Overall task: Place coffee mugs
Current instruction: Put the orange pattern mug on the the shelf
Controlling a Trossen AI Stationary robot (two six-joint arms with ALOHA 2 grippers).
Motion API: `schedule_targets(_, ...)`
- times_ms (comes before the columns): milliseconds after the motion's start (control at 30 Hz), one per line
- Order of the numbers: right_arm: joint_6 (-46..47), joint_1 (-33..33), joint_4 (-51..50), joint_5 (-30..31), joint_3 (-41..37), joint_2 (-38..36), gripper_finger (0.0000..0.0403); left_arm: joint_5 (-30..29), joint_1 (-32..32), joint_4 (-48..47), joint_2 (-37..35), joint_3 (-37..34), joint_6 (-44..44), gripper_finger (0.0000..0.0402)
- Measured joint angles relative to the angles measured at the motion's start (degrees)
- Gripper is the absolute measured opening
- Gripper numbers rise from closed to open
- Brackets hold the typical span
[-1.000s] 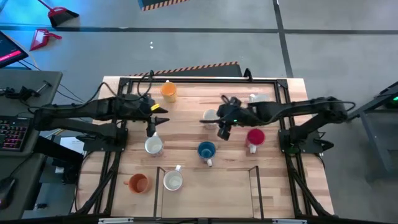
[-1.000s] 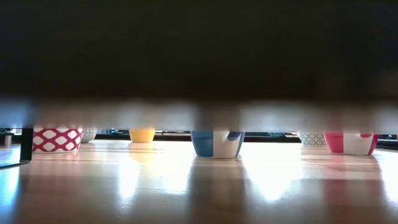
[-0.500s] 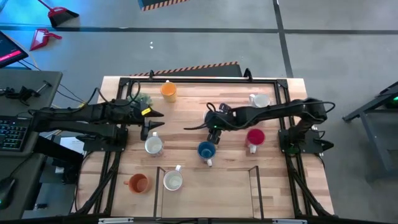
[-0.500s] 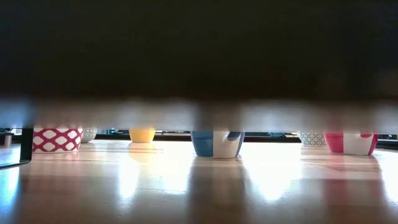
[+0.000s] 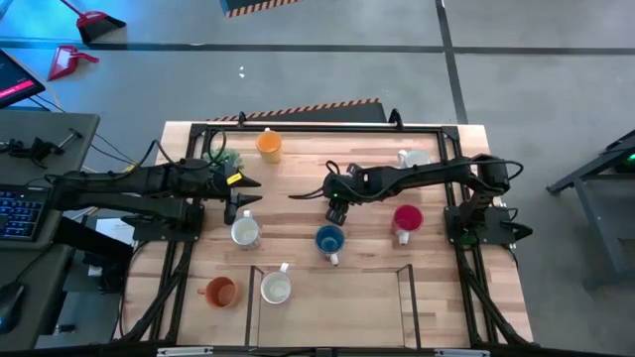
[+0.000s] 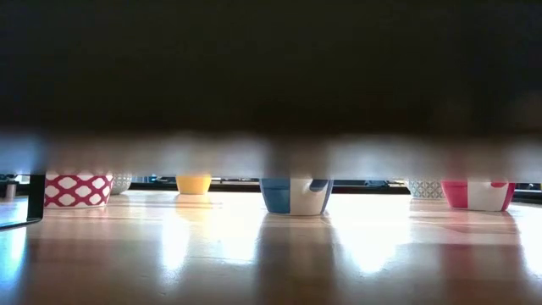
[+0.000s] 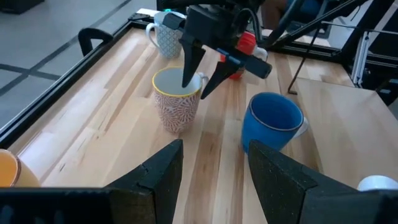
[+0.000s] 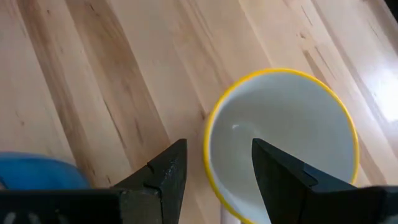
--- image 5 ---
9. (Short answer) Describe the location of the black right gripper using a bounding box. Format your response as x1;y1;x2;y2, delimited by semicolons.
290;166;378;204

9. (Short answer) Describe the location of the backlit black keyboard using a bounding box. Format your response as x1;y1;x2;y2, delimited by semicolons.
0;183;57;244

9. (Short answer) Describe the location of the red mug with white handle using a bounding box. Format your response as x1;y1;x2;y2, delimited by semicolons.
390;203;426;247

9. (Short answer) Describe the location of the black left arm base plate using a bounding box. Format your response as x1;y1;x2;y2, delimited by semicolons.
120;202;204;243

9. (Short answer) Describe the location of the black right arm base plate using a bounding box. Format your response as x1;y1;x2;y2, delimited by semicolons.
444;203;535;247

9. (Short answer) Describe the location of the black aluminium table frame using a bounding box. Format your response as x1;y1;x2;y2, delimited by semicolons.
113;121;535;348

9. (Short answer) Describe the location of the thin black floor cable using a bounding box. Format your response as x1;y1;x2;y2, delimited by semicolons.
27;93;143;168

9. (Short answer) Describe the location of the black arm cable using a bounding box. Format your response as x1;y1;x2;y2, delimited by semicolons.
324;158;525;199
88;127;229;173

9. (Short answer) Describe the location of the black computer monitor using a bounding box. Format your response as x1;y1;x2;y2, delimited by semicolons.
0;48;47;110

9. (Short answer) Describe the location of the black box with hazard stripes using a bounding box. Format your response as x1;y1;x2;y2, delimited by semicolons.
219;0;304;19

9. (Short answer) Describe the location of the red dustpan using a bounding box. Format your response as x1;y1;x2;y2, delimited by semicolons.
47;44;100;82

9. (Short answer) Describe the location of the grey-white mug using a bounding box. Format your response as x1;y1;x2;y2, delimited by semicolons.
229;208;263;251

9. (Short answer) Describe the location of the black computer mouse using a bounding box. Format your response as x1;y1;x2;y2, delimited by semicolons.
0;282;26;336

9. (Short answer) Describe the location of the yellow mug with white handle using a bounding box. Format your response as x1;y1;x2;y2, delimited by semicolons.
254;126;284;165

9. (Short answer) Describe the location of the blue mug with white handle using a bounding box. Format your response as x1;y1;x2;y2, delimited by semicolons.
314;224;347;267

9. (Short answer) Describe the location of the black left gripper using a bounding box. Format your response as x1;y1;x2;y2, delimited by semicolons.
202;166;263;208

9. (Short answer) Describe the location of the grey tile patterned white mug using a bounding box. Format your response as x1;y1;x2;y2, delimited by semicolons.
396;148;433;170

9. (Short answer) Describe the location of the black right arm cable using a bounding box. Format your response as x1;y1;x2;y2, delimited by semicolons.
324;158;525;199

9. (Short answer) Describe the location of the green plant with white pot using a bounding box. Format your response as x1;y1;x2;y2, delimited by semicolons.
207;147;245;173

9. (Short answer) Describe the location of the black clamp tool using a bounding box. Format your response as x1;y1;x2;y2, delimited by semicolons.
0;127;84;170

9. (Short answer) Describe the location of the black ramp with hazard stripes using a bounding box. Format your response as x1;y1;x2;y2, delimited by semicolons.
205;97;388;124

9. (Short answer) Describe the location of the grey desk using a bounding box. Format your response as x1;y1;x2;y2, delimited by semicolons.
0;109;101;352

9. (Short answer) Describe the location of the red broom with black bristles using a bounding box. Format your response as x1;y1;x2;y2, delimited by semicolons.
59;0;128;45

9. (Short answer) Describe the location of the white metal bracket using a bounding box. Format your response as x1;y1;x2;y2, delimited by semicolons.
156;345;214;357
434;348;491;357

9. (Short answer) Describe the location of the terracotta orange mug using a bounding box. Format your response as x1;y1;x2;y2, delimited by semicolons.
196;276;242;311

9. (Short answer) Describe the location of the grey ikat patterned white mug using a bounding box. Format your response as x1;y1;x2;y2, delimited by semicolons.
259;261;295;305

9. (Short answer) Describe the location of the white paper sheet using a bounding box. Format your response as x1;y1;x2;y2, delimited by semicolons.
93;216;136;247

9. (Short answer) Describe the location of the black box with green light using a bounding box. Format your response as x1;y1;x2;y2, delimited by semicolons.
614;148;635;175

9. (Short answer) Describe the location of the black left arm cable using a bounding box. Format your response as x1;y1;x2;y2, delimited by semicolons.
88;127;229;173

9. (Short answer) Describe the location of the dark metal table stand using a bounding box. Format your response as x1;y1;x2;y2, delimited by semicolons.
545;127;635;290

